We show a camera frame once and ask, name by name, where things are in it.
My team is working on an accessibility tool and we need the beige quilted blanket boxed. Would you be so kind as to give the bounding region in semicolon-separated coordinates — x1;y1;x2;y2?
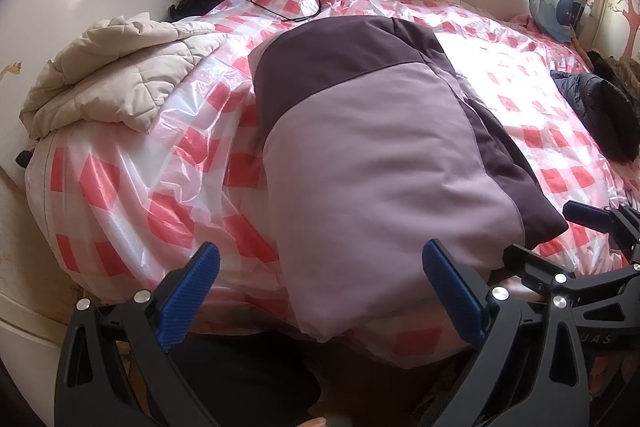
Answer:
20;12;228;140

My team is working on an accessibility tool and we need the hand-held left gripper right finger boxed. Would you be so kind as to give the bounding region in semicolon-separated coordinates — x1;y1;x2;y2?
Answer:
421;239;586;427

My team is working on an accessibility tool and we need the black puffer jacket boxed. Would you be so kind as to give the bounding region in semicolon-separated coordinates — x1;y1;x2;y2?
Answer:
550;69;640;165

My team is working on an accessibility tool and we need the purple hooded jacket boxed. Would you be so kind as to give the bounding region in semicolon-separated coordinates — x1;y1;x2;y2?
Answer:
247;16;568;343

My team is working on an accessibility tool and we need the red checked plastic bed cover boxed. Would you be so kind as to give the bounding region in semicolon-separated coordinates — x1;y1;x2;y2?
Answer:
25;0;640;358

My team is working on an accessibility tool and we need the dark fur-trimmed coat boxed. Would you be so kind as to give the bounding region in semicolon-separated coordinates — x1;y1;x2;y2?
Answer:
585;49;640;88

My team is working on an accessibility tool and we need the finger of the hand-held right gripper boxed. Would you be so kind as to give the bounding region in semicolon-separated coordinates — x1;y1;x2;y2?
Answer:
562;200;640;265
501;244;581;293

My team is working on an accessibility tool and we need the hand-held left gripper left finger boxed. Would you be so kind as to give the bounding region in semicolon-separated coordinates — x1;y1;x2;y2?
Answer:
54;241;222;427

